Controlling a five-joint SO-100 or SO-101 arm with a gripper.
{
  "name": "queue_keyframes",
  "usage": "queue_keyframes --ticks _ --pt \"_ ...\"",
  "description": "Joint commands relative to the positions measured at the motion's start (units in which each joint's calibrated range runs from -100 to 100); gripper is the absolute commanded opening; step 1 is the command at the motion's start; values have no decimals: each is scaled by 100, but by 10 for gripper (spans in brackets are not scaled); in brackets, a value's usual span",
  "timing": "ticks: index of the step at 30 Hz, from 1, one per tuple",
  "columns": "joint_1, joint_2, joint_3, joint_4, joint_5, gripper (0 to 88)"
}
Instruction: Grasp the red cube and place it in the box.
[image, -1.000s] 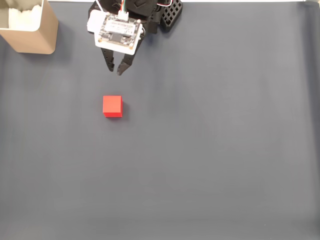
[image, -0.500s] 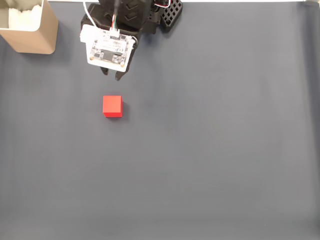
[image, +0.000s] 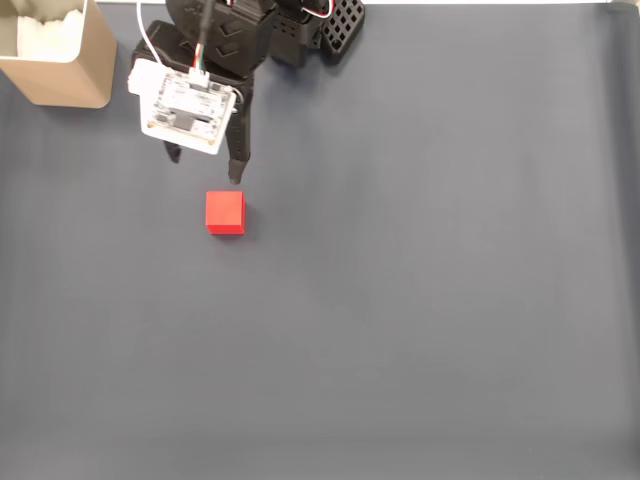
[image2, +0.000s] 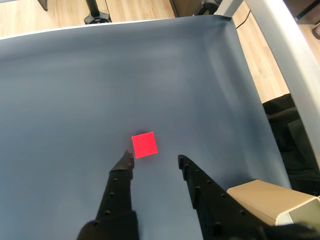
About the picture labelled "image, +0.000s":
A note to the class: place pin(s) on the red cube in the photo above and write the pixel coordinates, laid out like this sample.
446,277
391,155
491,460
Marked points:
225,210

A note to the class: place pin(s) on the beige box with rounded corners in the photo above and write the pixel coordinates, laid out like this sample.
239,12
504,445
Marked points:
75,85

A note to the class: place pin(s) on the white padding in box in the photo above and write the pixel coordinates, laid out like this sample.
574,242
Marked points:
45,40

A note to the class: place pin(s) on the dark grey table mat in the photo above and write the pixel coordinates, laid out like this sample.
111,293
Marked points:
400,300

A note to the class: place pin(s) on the white camera board with mount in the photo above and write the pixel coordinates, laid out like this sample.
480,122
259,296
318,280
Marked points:
185,110

